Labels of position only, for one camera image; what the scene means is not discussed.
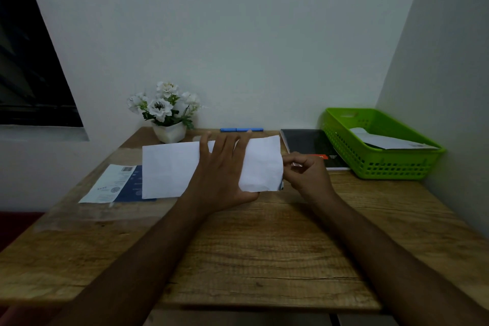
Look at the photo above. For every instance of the clear plastic sheet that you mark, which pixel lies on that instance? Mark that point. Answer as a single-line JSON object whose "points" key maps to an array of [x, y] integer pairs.
{"points": [[95, 218]]}

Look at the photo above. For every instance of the person's right forearm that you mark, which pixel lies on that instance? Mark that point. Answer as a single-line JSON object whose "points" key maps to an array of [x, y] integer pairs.
{"points": [[405, 272]]}

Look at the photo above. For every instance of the blue pen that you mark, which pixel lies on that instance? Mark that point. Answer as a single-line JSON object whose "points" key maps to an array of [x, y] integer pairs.
{"points": [[240, 129]]}

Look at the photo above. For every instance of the black table leg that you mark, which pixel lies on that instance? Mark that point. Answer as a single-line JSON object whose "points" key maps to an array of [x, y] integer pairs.
{"points": [[334, 320]]}

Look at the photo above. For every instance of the blue and white leaflet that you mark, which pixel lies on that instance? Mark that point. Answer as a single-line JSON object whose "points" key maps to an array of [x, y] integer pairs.
{"points": [[107, 188]]}

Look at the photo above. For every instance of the person's left hand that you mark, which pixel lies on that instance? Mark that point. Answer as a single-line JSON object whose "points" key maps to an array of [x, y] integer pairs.
{"points": [[221, 184]]}

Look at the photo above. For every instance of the black notebook with red label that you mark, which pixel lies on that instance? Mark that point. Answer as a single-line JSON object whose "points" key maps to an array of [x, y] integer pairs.
{"points": [[305, 142]]}

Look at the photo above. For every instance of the dark red carpet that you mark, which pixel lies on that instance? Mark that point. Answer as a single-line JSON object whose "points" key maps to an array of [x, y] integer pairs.
{"points": [[15, 226]]}

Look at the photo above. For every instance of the white potted artificial flowers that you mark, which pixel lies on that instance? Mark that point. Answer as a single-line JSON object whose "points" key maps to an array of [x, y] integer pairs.
{"points": [[170, 134]]}

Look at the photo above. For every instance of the green plastic basket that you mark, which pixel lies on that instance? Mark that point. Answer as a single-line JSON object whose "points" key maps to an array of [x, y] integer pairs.
{"points": [[374, 167]]}

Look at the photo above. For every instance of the dark window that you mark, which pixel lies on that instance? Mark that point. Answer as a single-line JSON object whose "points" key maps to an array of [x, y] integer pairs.
{"points": [[30, 62]]}

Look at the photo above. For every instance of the person's left forearm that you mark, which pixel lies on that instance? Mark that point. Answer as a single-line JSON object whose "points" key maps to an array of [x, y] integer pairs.
{"points": [[130, 276]]}

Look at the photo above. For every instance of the person's right hand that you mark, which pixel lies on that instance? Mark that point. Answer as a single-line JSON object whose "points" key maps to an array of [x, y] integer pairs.
{"points": [[311, 180]]}

